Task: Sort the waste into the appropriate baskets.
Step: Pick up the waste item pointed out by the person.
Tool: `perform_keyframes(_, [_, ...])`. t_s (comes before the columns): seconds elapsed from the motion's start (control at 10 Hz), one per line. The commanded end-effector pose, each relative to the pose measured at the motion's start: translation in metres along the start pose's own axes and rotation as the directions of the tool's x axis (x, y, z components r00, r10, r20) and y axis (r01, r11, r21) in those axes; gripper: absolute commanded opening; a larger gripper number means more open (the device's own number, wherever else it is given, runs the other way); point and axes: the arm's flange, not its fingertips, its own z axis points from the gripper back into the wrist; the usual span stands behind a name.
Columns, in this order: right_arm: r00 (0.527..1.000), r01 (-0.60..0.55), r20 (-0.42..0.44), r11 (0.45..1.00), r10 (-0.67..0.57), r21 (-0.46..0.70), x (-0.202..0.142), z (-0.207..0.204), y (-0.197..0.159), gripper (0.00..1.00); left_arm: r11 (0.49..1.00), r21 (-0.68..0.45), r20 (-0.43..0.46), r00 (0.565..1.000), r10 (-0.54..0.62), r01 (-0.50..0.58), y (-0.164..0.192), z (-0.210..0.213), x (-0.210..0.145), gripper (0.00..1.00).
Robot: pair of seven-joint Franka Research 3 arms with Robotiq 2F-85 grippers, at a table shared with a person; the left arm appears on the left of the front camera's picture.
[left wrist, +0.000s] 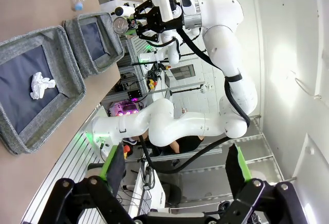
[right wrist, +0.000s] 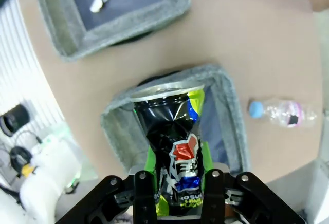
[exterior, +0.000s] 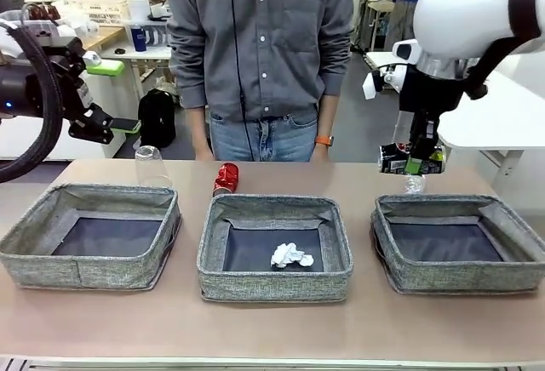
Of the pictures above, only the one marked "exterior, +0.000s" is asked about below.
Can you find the white paper ball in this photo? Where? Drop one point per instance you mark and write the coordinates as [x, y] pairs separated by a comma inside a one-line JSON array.
[[287, 254]]

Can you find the clear plastic cup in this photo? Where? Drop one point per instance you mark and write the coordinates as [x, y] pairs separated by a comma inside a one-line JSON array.
[[151, 171]]

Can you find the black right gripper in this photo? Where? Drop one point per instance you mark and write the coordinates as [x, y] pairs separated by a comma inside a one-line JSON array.
[[430, 90]]

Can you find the crushed black can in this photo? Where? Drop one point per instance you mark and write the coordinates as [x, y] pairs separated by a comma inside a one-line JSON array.
[[394, 160]]

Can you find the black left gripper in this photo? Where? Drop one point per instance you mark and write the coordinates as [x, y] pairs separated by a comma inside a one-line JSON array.
[[17, 90]]

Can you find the clear plastic storage box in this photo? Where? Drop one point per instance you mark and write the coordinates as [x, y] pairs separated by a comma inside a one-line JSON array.
[[10, 14]]

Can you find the white plastic crate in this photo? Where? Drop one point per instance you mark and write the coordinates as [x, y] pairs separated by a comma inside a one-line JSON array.
[[106, 11]]

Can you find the white black sneaker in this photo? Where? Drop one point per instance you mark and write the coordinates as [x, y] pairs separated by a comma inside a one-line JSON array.
[[157, 11]]

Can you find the brown bottles pack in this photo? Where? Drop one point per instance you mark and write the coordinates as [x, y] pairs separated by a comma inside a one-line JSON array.
[[44, 13]]

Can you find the grey fabric basket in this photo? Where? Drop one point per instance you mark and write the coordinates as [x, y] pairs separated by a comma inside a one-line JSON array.
[[272, 286], [115, 275], [460, 277]]

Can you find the black backpack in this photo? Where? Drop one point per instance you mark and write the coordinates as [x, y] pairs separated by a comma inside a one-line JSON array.
[[155, 118]]

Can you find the clear plastic bottle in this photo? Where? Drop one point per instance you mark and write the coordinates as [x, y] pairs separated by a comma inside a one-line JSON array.
[[414, 184]]

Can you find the person's right forearm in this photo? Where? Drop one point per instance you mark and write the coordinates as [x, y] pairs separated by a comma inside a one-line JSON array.
[[196, 124]]

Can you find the white jar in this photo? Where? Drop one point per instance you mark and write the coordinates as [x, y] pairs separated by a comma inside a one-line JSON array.
[[138, 9]]

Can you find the white low desk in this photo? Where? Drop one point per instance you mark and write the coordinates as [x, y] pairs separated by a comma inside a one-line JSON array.
[[140, 53]]

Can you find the person's left hand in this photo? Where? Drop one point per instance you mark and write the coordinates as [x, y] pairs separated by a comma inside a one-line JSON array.
[[321, 154]]

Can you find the person's right hand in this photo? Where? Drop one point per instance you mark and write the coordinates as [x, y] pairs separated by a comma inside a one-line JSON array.
[[203, 153]]

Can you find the orange wrist watch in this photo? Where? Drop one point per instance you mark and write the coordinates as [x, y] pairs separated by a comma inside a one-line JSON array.
[[324, 140]]

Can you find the crushed red can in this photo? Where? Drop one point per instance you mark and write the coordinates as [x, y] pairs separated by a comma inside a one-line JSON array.
[[225, 179]]

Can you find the black computer mouse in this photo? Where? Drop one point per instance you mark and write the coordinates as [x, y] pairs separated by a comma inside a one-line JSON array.
[[120, 51]]

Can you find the white table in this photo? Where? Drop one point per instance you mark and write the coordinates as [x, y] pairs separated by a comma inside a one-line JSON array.
[[489, 124]]

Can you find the person in grey shirt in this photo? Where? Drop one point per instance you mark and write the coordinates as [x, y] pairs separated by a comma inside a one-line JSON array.
[[259, 56]]

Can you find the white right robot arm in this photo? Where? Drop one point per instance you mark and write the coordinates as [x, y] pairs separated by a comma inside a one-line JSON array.
[[460, 18]]

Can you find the person's left forearm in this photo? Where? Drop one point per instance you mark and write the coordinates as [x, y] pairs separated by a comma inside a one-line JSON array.
[[328, 115]]

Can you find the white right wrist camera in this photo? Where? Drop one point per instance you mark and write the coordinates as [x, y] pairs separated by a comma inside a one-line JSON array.
[[406, 51]]

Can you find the blue bottle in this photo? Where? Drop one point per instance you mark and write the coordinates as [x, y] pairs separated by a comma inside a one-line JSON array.
[[139, 39]]

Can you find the wood-topped white counter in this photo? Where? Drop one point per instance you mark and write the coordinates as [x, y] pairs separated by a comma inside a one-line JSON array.
[[102, 37]]

